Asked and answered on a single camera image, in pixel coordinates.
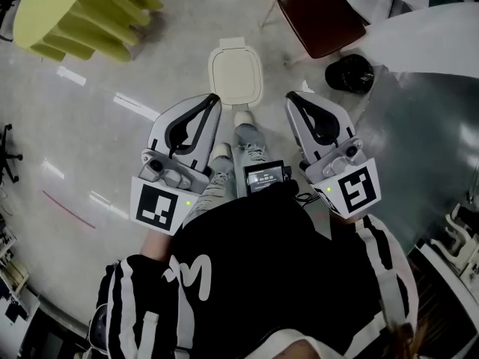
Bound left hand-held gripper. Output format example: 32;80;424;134
129;93;222;237

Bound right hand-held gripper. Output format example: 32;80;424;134
284;90;382;224

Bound cream lidded trash bin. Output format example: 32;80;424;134
207;37;265;111

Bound person's left forearm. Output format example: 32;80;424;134
140;230;177;263

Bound black bagged waste bin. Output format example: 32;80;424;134
324;53;375;96

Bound light ripped jeans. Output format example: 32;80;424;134
183;123;270;226

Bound small black screen device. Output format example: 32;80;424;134
242;159;293;197

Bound brown seat wooden chair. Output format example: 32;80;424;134
260;0;371;60

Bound white square pillar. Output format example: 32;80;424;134
335;0;479;89

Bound black white striped shirt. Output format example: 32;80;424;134
97;179;419;359

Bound white chair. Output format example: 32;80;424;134
430;202;479;272

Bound black office chair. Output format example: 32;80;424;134
0;123;23;185
0;0;23;43

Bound yellow-green cloth round table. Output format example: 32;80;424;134
13;0;165;64

